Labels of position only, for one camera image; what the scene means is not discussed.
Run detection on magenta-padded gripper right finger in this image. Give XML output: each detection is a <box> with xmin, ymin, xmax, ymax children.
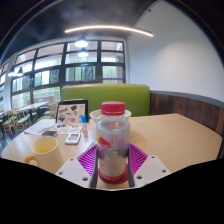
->
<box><xmin>126</xmin><ymin>143</ymin><xmax>172</xmax><ymax>188</ymax></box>

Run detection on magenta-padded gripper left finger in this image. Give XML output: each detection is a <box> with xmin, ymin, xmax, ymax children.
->
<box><xmin>54</xmin><ymin>143</ymin><xmax>100</xmax><ymax>190</ymax></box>

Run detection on clear red-capped drink bottle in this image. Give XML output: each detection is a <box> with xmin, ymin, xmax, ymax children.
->
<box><xmin>95</xmin><ymin>101</ymin><xmax>131</xmax><ymax>183</ymax></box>

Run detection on pale yellow mug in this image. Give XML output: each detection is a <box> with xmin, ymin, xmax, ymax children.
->
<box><xmin>24</xmin><ymin>136</ymin><xmax>66</xmax><ymax>174</ymax></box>

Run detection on small white phone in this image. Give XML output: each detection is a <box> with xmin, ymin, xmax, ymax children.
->
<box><xmin>64</xmin><ymin>132</ymin><xmax>82</xmax><ymax>146</ymax></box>

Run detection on printed sticker sheet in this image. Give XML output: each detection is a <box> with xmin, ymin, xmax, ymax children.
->
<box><xmin>49</xmin><ymin>123</ymin><xmax>84</xmax><ymax>135</ymax></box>

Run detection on small blue-capped bottle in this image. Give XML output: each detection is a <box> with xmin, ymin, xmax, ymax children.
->
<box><xmin>80</xmin><ymin>114</ymin><xmax>88</xmax><ymax>131</ymax></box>

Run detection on white paper sheet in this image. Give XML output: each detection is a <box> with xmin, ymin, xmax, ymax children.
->
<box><xmin>23</xmin><ymin>118</ymin><xmax>57</xmax><ymax>136</ymax></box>

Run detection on black-framed tablet with pictures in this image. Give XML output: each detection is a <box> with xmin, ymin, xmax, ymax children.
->
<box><xmin>54</xmin><ymin>99</ymin><xmax>90</xmax><ymax>125</ymax></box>

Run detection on white bowl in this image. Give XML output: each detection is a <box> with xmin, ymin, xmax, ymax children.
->
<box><xmin>89</xmin><ymin>108</ymin><xmax>133</xmax><ymax>125</ymax></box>

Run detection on wooden chairs with green seats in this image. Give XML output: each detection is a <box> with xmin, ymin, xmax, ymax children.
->
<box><xmin>0</xmin><ymin>101</ymin><xmax>59</xmax><ymax>138</ymax></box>

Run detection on wooden dining table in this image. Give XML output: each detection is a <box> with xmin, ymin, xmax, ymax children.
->
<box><xmin>18</xmin><ymin>101</ymin><xmax>49</xmax><ymax>116</ymax></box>

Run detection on green upholstered bench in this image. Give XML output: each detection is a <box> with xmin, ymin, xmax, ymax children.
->
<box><xmin>60</xmin><ymin>83</ymin><xmax>151</xmax><ymax>118</ymax></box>

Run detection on pendant ceiling lamps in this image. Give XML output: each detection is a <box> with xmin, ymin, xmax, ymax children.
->
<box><xmin>6</xmin><ymin>36</ymin><xmax>90</xmax><ymax>78</ymax></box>

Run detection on long curved ceiling light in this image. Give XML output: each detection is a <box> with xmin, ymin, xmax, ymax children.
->
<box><xmin>64</xmin><ymin>24</ymin><xmax>154</xmax><ymax>38</ymax></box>

